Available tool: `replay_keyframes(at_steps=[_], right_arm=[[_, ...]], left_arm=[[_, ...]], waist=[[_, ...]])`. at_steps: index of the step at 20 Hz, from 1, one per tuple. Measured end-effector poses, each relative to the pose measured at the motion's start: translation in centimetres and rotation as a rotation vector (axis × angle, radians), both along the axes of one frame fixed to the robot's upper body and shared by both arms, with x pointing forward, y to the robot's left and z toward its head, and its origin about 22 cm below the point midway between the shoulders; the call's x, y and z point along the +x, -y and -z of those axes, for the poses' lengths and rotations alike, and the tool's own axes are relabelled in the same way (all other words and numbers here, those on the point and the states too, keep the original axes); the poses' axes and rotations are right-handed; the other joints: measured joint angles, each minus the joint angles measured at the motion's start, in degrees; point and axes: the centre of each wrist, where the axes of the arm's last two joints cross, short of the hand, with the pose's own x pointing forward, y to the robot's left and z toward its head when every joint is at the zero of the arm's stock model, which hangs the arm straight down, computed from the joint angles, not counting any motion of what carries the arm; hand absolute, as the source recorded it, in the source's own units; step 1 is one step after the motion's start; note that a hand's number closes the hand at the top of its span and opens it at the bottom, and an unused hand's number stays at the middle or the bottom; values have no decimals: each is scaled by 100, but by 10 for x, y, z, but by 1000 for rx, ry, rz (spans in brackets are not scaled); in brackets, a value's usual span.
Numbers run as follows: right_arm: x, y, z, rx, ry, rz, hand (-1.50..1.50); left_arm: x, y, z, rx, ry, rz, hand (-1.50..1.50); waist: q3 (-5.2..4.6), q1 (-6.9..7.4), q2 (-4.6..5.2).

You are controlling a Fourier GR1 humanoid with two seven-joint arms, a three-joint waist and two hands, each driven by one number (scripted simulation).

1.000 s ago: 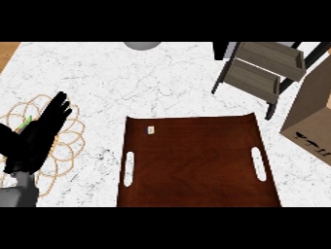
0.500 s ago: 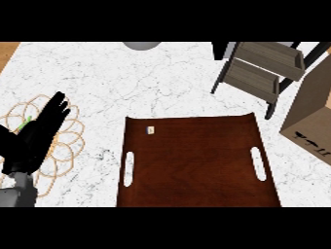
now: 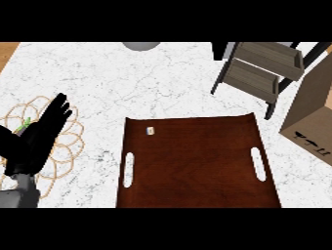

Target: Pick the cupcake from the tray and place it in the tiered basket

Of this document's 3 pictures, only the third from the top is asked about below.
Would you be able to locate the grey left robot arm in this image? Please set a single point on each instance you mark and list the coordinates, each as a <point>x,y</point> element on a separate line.
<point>15,193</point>

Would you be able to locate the dark brown wooden tray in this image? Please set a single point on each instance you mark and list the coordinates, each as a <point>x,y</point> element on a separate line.
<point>192,162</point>

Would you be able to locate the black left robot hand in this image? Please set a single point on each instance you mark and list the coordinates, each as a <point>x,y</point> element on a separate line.
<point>30,143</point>

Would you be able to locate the tiered basket with black frame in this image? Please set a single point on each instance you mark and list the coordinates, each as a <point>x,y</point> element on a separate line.
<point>263,70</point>

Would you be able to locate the grey round object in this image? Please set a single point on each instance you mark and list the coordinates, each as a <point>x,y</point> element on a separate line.
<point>140,46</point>

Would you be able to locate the green and purple vegetable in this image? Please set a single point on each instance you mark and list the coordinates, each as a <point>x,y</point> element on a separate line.
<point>24,127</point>

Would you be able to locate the small pale cupcake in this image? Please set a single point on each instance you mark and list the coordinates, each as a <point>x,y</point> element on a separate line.
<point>149,130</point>

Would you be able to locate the brown cardboard box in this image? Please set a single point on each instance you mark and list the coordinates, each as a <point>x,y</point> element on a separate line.
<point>321,117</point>

